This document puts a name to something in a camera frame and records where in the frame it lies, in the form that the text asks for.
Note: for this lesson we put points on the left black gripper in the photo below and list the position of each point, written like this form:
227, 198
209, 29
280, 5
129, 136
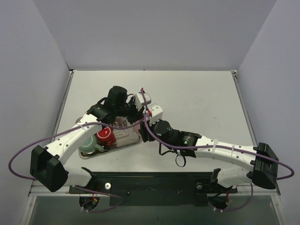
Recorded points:
135, 115

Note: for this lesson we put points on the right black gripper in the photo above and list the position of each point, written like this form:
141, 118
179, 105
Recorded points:
145, 132

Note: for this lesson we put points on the red mug black handle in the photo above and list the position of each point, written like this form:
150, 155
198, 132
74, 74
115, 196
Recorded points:
106, 136

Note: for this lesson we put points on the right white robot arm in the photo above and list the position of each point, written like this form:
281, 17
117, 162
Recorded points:
252, 164

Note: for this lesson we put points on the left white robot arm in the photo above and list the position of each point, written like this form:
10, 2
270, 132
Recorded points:
47, 163

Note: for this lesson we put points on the teal glazed mug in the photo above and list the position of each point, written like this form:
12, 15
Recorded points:
91, 146

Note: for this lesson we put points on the stainless steel tray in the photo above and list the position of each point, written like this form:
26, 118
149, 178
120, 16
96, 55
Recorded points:
125, 137

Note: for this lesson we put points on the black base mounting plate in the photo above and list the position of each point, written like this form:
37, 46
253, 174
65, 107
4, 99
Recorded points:
152, 189

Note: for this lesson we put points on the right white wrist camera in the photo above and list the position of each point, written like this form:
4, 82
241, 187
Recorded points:
156, 113

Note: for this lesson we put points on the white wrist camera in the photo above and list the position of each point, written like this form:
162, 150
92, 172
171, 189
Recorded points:
141, 100
156, 113

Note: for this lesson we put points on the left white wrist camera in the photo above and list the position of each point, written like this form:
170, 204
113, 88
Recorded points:
141, 100

